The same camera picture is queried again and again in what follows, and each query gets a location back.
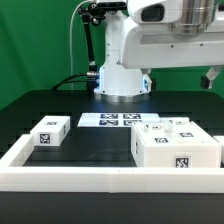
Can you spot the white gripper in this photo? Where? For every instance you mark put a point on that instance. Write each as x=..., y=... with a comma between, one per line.
x=154, y=45

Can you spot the white cabinet door panel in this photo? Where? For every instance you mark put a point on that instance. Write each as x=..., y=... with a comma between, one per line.
x=153, y=134
x=183, y=131

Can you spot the white cabinet body box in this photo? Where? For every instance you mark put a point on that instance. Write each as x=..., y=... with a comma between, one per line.
x=200, y=155

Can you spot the small white cabinet top block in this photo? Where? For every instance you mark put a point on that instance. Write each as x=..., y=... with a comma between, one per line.
x=51, y=130

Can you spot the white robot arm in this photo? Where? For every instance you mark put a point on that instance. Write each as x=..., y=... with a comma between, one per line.
x=119, y=84

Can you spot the white marker sheet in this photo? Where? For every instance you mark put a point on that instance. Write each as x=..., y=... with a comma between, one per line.
x=115, y=119

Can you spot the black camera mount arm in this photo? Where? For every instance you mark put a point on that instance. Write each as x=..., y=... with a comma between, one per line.
x=92, y=15

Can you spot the white U-shaped border frame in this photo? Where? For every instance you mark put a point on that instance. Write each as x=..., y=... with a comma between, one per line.
x=15, y=176

